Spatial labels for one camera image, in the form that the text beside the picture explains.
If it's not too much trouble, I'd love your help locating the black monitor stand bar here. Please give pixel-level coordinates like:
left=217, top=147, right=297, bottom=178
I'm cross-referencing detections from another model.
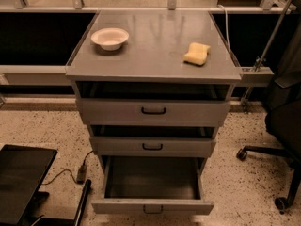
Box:
left=73, top=179, right=91, bottom=226

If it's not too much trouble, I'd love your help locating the power adapter with cable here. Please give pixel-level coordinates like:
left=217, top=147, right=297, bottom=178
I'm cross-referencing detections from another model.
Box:
left=44, top=151, right=92, bottom=186

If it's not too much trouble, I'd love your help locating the grey middle drawer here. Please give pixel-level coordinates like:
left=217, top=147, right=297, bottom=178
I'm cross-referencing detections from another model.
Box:
left=90, top=125, right=216, bottom=157

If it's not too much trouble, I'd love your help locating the black monitor screen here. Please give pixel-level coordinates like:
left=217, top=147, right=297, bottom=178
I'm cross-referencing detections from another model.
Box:
left=0, top=145, right=57, bottom=226

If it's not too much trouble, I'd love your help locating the white bowl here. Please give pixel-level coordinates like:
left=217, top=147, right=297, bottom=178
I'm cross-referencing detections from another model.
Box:
left=91, top=28, right=129, bottom=51

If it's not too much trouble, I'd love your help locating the grey metal drawer cabinet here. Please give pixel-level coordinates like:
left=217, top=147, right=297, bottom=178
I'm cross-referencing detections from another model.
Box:
left=65, top=8, right=244, bottom=174

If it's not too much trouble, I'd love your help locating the yellow sponge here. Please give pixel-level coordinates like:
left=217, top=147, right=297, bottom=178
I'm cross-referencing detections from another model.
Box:
left=183, top=42, right=211, bottom=66

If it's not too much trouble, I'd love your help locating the grey drawer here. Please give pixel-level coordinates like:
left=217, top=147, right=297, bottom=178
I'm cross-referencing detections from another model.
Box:
left=76, top=81, right=230, bottom=127
left=92, top=156, right=214, bottom=215
left=90, top=125, right=216, bottom=157

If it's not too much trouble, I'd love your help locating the grey bottom drawer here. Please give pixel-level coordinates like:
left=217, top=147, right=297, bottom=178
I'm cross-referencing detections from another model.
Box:
left=92, top=156, right=214, bottom=215

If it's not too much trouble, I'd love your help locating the white cable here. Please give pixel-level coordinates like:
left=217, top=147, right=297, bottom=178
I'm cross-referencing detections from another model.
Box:
left=216, top=4, right=233, bottom=57

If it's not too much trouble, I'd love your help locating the black office chair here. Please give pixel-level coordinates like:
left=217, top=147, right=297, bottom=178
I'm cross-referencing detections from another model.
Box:
left=236, top=24, right=301, bottom=212

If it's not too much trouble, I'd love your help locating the metal diagonal rod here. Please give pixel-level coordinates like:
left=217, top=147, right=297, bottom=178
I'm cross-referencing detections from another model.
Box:
left=240, top=0, right=300, bottom=106

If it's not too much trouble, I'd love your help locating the grey top drawer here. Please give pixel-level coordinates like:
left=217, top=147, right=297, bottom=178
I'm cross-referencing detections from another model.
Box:
left=76, top=81, right=230, bottom=127

